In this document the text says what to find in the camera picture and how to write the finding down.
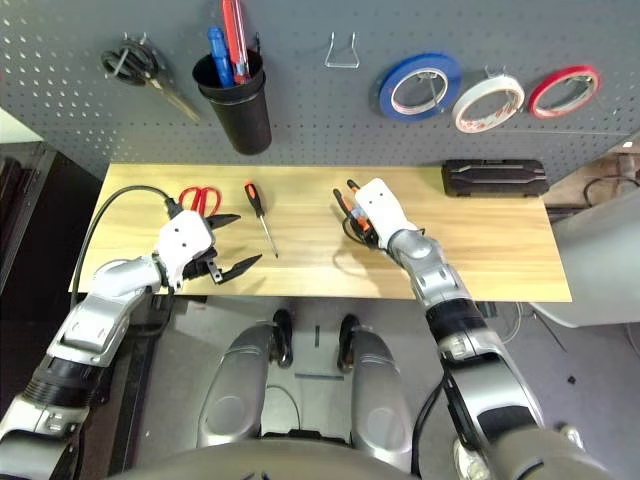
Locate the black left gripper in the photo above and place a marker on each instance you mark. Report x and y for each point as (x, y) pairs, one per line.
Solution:
(202, 265)

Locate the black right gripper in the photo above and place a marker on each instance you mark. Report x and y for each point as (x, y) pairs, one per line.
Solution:
(372, 238)

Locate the orange black pliers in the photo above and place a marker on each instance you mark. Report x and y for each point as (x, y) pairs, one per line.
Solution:
(341, 200)

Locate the orange black screwdriver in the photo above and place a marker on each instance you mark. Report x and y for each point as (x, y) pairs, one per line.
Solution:
(251, 192)

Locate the white tape roll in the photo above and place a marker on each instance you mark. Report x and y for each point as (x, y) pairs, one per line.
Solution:
(459, 111)

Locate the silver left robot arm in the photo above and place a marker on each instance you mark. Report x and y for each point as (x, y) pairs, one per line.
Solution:
(100, 300)

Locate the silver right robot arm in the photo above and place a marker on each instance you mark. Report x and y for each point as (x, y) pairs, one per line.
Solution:
(435, 280)

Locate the metal pegboard hook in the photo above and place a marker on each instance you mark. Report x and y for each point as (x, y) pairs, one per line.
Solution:
(587, 81)
(430, 75)
(492, 74)
(135, 50)

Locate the grey perforated pegboard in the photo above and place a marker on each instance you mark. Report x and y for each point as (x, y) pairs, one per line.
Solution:
(320, 20)

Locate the black left robot foot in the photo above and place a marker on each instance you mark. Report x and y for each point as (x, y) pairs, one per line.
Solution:
(283, 340)

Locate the black robot foot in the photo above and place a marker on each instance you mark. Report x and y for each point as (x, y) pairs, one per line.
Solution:
(347, 345)
(283, 340)

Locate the black right robot foot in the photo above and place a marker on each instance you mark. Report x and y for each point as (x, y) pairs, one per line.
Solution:
(347, 345)

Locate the short black floor tape strip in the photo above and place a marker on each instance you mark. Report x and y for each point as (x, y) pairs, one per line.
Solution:
(317, 336)

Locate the black plastic cup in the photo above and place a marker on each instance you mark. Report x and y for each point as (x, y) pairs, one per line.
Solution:
(245, 125)

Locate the black tool case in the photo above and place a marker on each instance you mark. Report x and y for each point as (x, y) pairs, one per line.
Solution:
(495, 180)

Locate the silver left robot leg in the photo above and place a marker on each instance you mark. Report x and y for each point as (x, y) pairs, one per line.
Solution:
(235, 380)

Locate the silver robot leg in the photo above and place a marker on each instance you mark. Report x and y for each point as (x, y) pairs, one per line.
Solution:
(380, 390)
(235, 380)

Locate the blue tape roll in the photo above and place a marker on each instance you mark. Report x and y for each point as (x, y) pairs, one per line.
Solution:
(387, 97)

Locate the long grey floor tape strip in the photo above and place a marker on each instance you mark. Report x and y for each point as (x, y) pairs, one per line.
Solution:
(320, 376)

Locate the silver right robot leg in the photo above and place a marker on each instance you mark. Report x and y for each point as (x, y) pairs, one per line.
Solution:
(380, 390)

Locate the red tape roll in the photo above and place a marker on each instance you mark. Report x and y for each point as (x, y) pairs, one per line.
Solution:
(534, 100)

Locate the large white rounded cabinet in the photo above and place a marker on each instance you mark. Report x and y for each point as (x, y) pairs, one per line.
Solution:
(600, 260)

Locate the olive grey robot torso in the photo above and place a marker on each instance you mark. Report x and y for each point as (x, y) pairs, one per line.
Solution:
(300, 465)

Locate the white sneaker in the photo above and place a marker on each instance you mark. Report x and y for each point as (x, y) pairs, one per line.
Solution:
(467, 462)
(572, 436)

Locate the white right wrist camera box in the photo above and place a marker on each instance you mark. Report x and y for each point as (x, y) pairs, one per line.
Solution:
(380, 205)

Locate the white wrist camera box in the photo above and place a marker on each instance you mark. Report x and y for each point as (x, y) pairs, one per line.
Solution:
(182, 240)
(380, 205)

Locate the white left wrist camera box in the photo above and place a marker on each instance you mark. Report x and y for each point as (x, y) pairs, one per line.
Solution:
(182, 240)

